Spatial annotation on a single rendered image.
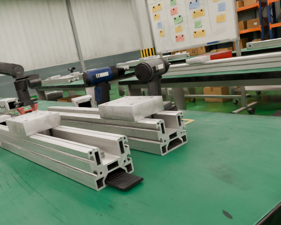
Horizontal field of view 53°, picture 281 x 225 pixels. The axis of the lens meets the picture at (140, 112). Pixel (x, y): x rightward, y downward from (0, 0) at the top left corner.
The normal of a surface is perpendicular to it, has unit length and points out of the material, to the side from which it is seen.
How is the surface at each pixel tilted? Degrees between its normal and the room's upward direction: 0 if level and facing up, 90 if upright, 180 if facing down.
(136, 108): 90
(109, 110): 90
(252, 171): 0
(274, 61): 90
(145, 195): 0
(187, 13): 90
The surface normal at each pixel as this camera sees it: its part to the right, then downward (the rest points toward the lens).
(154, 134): -0.73, 0.28
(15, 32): 0.59, 0.06
